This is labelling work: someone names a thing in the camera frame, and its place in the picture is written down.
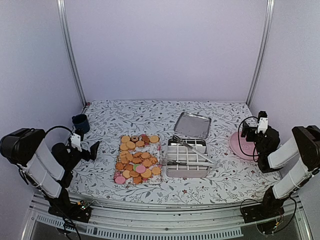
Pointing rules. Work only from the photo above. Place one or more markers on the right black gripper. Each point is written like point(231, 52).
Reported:
point(245, 131)

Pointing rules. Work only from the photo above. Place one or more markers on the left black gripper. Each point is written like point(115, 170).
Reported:
point(93, 152)

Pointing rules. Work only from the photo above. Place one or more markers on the swirl orange cookie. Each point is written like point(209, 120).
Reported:
point(119, 166)

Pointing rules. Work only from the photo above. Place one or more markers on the metal serving tongs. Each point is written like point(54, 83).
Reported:
point(188, 152)

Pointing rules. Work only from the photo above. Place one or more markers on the metal divided cookie tin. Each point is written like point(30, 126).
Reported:
point(173, 171)

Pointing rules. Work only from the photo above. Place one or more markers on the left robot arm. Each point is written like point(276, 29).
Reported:
point(50, 170)

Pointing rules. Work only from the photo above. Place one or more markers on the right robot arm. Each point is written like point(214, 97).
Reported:
point(271, 157)

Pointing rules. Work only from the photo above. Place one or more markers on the pink plate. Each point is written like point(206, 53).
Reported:
point(243, 149)

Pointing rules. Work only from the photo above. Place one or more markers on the dark blue cup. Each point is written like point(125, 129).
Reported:
point(81, 123)

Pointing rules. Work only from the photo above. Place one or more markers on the chocolate donut cookie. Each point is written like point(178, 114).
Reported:
point(135, 138)

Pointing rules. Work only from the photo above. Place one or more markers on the floral cookie tray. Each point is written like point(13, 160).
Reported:
point(141, 152)

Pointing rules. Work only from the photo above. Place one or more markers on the round tan cookie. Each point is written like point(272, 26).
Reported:
point(154, 139)

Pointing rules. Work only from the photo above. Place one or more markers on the metal tin lid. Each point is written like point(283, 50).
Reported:
point(193, 125)

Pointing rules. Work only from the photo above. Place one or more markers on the floral tablecloth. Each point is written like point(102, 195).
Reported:
point(232, 181)

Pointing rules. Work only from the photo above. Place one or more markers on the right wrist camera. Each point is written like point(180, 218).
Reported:
point(262, 122)

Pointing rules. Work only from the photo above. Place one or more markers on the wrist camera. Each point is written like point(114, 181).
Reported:
point(262, 122)
point(75, 142)

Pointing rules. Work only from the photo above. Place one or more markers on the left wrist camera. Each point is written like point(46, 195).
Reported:
point(75, 142)

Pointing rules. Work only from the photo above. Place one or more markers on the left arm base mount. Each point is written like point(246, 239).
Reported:
point(78, 211)

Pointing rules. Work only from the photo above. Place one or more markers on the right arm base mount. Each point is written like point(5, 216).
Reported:
point(267, 219)

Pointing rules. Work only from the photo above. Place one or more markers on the right aluminium frame post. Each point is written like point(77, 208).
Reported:
point(262, 50)

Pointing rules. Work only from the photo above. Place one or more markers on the aluminium frame post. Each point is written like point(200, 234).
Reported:
point(262, 50)
point(62, 13)

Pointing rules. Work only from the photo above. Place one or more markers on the left aluminium frame post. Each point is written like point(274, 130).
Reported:
point(62, 13)

